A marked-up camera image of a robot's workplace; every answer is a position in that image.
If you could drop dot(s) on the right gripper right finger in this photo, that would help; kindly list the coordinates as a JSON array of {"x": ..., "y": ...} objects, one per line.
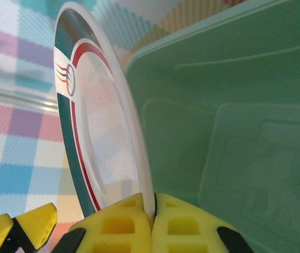
[{"x": 181, "y": 229}]

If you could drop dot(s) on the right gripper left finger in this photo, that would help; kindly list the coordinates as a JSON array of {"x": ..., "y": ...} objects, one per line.
[{"x": 118, "y": 229}]

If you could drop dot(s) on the white plate teal red bands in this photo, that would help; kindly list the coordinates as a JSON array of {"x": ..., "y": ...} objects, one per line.
[{"x": 99, "y": 118}]

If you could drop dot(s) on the green plastic bin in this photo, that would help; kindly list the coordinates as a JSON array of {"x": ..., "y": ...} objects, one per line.
[{"x": 231, "y": 105}]

